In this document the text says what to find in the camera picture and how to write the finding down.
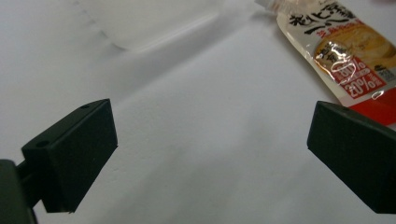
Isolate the clear plastic container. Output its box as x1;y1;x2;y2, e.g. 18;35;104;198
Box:
71;0;225;54

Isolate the white table sheet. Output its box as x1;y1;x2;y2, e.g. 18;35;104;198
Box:
0;0;396;224

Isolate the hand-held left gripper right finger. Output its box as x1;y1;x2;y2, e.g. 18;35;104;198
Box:
306;100;396;215

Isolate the white snack packet red base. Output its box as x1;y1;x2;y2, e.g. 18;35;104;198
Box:
255;0;396;127

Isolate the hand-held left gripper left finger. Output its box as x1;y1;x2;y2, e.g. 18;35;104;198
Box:
21;98;119;214

